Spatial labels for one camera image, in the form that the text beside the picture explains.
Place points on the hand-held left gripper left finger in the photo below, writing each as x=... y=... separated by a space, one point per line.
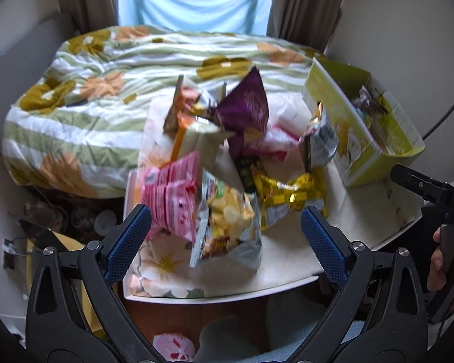
x=130 y=234

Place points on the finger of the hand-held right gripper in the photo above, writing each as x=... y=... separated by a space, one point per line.
x=416 y=183

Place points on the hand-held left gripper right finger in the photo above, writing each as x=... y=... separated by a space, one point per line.
x=321 y=242

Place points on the green cardboard box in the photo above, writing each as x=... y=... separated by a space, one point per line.
x=355 y=151

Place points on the silver popcorn snack packet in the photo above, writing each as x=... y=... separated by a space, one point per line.
x=227 y=227

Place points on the purple snack packet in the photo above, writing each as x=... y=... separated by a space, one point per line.
x=246 y=109

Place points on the person's right hand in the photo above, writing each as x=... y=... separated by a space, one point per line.
x=436 y=268

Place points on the white floral low table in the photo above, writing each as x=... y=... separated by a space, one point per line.
x=287 y=257

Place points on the pink striped snack packet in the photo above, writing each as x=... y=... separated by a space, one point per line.
x=170 y=196

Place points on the yellow gold snack packet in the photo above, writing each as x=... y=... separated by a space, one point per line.
x=287 y=196

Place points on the clear glass jar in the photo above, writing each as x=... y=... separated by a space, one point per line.
x=41 y=213

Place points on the brown snack packet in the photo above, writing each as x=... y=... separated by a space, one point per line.
x=367 y=102

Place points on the dark green snack packet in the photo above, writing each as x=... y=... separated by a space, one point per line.
x=248 y=172

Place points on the silver blue snack packet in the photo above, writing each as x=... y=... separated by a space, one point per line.
x=319 y=140

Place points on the red white snack packet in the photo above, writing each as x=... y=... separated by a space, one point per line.
x=272 y=143

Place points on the orange silver snack packet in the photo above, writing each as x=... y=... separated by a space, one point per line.
x=200 y=140

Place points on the floral striped blanket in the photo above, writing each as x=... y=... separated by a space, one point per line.
x=98 y=121

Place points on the light blue window sheet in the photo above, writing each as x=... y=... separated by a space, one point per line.
x=196 y=0

